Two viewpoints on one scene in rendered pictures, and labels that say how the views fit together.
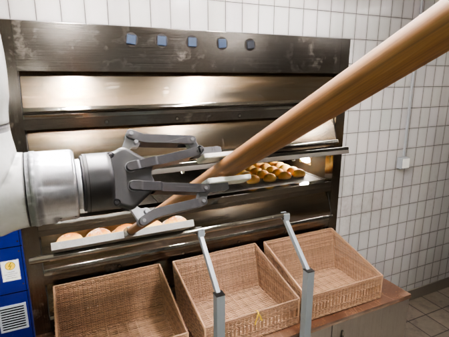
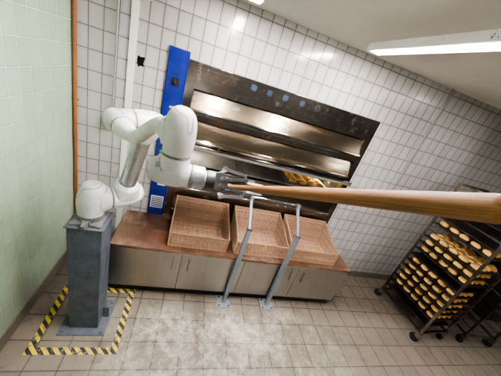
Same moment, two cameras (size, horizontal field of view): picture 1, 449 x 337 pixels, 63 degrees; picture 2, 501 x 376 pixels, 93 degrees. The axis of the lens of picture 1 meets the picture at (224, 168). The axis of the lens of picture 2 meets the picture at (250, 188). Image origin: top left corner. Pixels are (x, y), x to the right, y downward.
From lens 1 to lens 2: 46 cm
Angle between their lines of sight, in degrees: 13
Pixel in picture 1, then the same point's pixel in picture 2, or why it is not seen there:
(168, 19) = (276, 82)
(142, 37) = (260, 88)
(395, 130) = (387, 183)
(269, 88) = (319, 136)
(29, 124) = not seen: hidden behind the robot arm
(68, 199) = (200, 184)
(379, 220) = (355, 228)
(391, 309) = (336, 274)
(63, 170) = (201, 175)
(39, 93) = (200, 102)
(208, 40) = (294, 99)
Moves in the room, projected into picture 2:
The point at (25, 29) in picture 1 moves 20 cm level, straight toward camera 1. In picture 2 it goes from (203, 68) to (204, 69)
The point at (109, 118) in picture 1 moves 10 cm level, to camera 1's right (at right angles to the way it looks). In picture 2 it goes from (229, 124) to (238, 128)
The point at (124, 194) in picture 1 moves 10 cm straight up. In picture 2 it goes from (216, 187) to (223, 164)
